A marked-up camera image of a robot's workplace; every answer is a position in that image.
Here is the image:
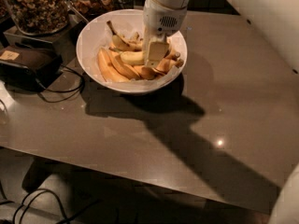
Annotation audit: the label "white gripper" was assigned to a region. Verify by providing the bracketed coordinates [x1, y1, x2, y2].
[142, 0, 187, 67]

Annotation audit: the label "spotted yellow banana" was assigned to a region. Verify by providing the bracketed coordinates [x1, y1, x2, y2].
[107, 21, 142, 51]

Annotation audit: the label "curved yellow banana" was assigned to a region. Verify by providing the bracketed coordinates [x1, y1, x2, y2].
[121, 51, 144, 65]

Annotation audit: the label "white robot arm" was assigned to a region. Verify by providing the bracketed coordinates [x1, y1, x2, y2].
[143, 0, 299, 224]

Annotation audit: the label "back right yellow banana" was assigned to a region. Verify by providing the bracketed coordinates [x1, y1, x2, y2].
[164, 39, 180, 61]

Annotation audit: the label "right small yellow banana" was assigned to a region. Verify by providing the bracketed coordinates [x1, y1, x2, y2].
[155, 58, 184, 74]

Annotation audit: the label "left orange-yellow banana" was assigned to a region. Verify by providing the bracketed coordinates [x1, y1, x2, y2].
[97, 48, 128, 82]

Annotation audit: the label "white ceramic bowl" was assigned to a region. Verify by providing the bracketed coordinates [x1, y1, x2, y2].
[77, 9, 187, 94]

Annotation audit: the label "dark metal stand box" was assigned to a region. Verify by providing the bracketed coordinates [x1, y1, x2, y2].
[4, 14, 86, 64]

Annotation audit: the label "large glass nut jar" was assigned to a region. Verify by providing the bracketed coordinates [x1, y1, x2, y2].
[4, 0, 69, 35]

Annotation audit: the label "black device with label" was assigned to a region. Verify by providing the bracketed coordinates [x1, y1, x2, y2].
[0, 46, 63, 91]

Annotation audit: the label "black cable on table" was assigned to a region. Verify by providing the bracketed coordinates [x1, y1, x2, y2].
[33, 64, 86, 104]

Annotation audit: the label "black floor cables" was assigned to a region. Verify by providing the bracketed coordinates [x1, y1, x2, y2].
[0, 180, 120, 224]

